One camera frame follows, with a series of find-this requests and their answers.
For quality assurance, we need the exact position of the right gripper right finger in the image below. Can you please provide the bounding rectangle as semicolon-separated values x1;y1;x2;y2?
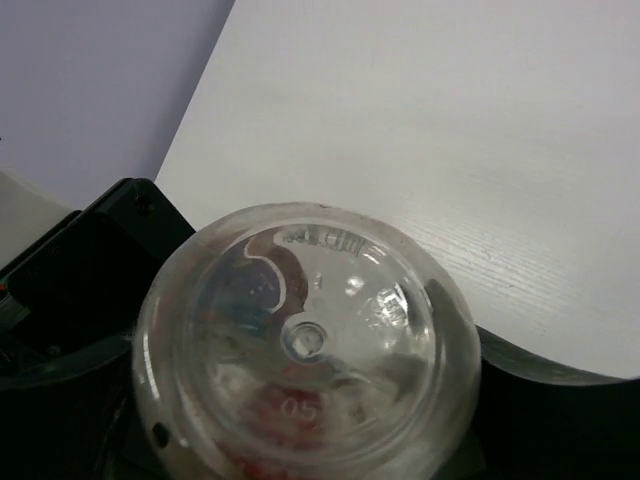
449;329;639;479

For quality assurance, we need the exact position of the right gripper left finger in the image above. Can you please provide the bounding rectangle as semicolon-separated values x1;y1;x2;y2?
1;334;165;479

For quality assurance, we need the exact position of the small red-cap bottle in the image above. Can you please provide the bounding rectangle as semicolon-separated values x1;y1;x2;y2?
132;202;481;479

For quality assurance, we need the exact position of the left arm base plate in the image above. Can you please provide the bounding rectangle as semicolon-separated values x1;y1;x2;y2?
1;178;194;376

